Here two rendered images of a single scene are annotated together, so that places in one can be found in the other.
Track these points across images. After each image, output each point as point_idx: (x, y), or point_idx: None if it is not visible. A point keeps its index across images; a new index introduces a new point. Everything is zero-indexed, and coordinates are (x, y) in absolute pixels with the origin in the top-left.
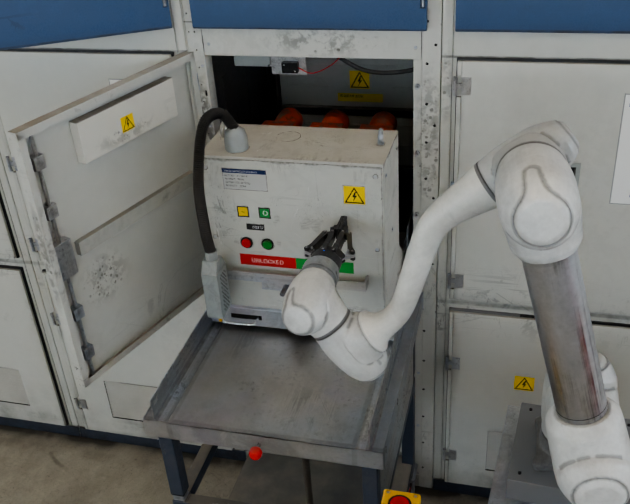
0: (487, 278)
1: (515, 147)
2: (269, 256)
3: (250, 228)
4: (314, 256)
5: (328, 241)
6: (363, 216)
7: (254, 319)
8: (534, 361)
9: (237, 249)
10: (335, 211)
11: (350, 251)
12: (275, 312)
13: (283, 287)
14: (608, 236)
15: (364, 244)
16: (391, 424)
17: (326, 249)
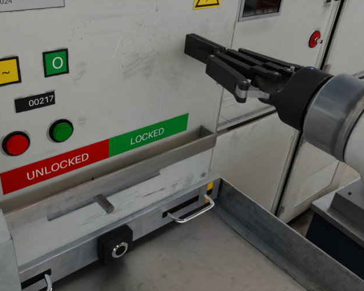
0: None
1: None
2: (63, 154)
3: (23, 108)
4: (335, 78)
5: (248, 66)
6: (213, 29)
7: (37, 280)
8: (233, 165)
9: None
10: (179, 28)
11: (300, 67)
12: (75, 247)
13: (100, 198)
14: (293, 30)
15: (206, 77)
16: None
17: (310, 66)
